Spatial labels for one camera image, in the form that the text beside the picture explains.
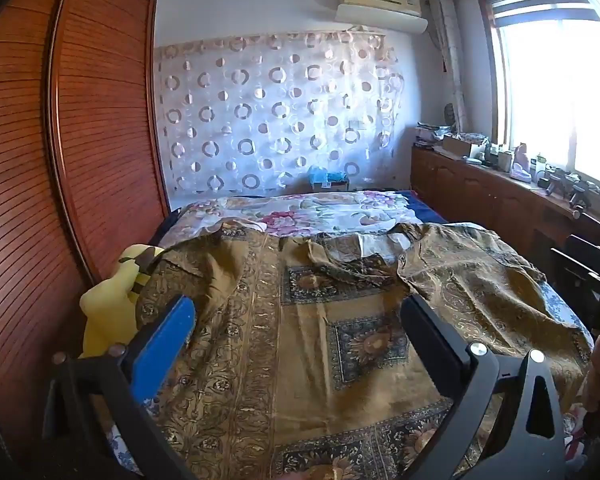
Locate open cardboard box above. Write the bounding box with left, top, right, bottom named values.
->
left=442, top=134, right=486, bottom=160

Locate white air conditioner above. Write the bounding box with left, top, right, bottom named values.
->
left=336, top=4, right=429, bottom=36

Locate wooden side cabinet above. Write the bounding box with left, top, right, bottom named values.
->
left=410, top=142, right=600, bottom=271

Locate pale checked window curtain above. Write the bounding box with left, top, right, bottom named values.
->
left=427, top=0, right=468, bottom=133

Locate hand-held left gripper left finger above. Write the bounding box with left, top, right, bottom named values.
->
left=40, top=294, right=203, bottom=480

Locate pile of papers and packets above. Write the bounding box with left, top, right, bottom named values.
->
left=414, top=121, right=461, bottom=153

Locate pink figurine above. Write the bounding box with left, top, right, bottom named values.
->
left=510, top=142, right=532, bottom=181

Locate yellow plush toy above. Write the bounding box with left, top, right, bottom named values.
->
left=79, top=244, right=166, bottom=358

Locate black chair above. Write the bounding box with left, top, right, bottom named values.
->
left=550, top=234, right=600, bottom=296

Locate pink floral blanket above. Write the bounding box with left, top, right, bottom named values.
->
left=160, top=190, right=426, bottom=248

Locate spare black gripper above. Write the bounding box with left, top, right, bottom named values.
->
left=567, top=182, right=600, bottom=218
left=537, top=170, right=571, bottom=197

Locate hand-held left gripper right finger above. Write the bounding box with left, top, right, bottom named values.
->
left=400, top=293, right=567, bottom=480

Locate navy blue blanket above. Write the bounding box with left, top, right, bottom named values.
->
left=405, top=189, right=451, bottom=225

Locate blue object behind bed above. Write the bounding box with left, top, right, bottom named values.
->
left=307, top=165, right=351, bottom=192

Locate wooden framed window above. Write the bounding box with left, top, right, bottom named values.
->
left=477, top=0, right=600, bottom=201

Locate wooden headboard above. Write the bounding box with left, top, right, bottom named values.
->
left=0, top=0, right=172, bottom=461

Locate sheer circle-patterned curtain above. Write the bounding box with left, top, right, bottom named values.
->
left=152, top=30, right=401, bottom=198

